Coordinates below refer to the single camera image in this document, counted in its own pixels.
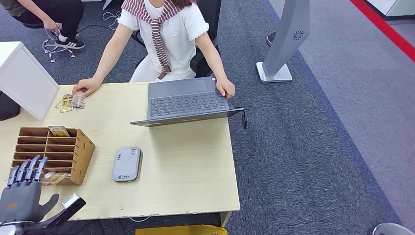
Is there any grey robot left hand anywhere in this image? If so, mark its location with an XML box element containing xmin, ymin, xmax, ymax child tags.
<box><xmin>0</xmin><ymin>155</ymin><xmax>61</xmax><ymax>225</ymax></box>

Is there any person's right hand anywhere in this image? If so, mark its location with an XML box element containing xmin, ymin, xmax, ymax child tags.
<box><xmin>71</xmin><ymin>77</ymin><xmax>103</xmax><ymax>99</ymax></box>

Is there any person's left hand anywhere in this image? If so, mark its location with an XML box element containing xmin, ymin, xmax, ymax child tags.
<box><xmin>216</xmin><ymin>77</ymin><xmax>236</xmax><ymax>99</ymax></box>

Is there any grey laptop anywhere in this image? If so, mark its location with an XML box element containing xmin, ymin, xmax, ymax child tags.
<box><xmin>129</xmin><ymin>76</ymin><xmax>245</xmax><ymax>128</ymax></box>

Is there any wooden slotted card box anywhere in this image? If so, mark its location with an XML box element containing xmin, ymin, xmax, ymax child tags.
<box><xmin>11</xmin><ymin>127</ymin><xmax>96</xmax><ymax>187</ymax></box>

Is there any person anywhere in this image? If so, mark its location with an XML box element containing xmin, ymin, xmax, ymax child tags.
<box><xmin>0</xmin><ymin>0</ymin><xmax>86</xmax><ymax>50</ymax></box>
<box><xmin>71</xmin><ymin>0</ymin><xmax>236</xmax><ymax>99</ymax></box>

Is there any grey card reader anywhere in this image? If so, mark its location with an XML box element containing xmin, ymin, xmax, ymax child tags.
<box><xmin>112</xmin><ymin>146</ymin><xmax>142</xmax><ymax>183</ymax></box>

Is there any black office chair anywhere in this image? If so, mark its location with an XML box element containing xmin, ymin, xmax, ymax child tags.
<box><xmin>131</xmin><ymin>0</ymin><xmax>223</xmax><ymax>78</ymax></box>

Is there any chrome stool base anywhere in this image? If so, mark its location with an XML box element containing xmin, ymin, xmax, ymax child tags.
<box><xmin>42</xmin><ymin>38</ymin><xmax>77</xmax><ymax>63</ymax></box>

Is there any grey kiosk stand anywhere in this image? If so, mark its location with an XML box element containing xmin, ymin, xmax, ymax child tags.
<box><xmin>256</xmin><ymin>0</ymin><xmax>310</xmax><ymax>83</ymax></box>

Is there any black bag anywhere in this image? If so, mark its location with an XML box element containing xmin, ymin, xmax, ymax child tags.
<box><xmin>0</xmin><ymin>91</ymin><xmax>21</xmax><ymax>121</ymax></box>

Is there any pale wooden desk leg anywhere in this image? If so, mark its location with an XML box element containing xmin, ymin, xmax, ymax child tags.
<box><xmin>220</xmin><ymin>211</ymin><xmax>233</xmax><ymax>228</ymax></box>

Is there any yellow floor tape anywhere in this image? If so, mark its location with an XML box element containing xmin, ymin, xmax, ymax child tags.
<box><xmin>135</xmin><ymin>224</ymin><xmax>228</xmax><ymax>235</ymax></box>

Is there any red barrier strip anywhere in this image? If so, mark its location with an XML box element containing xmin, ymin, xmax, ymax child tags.
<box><xmin>350</xmin><ymin>0</ymin><xmax>415</xmax><ymax>62</ymax></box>

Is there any white cabinet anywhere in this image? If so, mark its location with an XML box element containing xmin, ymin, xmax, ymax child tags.
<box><xmin>366</xmin><ymin>0</ymin><xmax>415</xmax><ymax>18</ymax></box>

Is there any grey round object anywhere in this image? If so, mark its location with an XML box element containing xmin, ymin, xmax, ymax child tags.
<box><xmin>372</xmin><ymin>223</ymin><xmax>414</xmax><ymax>235</ymax></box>

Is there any black laptop dongle cable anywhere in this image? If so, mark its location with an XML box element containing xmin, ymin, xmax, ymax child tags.
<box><xmin>233</xmin><ymin>107</ymin><xmax>248</xmax><ymax>130</ymax></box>

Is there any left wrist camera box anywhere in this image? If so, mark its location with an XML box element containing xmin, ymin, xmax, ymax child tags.
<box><xmin>48</xmin><ymin>193</ymin><xmax>87</xmax><ymax>224</ymax></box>

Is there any white floor cable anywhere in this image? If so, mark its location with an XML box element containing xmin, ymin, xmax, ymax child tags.
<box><xmin>102</xmin><ymin>10</ymin><xmax>122</xmax><ymax>30</ymax></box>

